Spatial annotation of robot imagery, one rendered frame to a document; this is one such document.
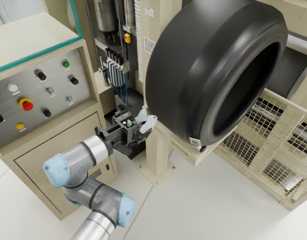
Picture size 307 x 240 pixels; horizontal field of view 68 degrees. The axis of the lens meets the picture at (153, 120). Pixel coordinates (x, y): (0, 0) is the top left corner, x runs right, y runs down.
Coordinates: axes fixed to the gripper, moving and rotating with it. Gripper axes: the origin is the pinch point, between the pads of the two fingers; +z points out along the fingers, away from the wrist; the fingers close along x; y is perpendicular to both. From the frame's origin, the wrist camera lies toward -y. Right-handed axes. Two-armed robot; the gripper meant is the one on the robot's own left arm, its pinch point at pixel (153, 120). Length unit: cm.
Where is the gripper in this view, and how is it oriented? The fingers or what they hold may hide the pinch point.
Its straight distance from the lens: 75.4
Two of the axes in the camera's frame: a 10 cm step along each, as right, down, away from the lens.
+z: 7.3, -4.3, 5.3
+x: -6.8, -5.6, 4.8
